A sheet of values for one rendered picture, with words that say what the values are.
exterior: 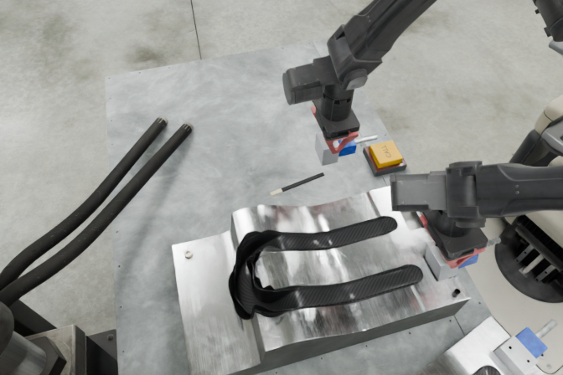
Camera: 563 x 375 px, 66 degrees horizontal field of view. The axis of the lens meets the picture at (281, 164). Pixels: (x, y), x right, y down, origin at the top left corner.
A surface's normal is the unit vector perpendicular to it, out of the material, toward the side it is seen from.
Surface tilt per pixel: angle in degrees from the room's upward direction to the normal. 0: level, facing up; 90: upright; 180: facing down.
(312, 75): 21
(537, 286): 0
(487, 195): 70
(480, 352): 0
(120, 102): 0
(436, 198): 35
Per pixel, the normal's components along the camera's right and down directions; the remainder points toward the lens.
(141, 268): 0.00, -0.61
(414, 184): -0.28, -0.06
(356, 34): -0.87, 0.09
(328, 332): 0.46, -0.64
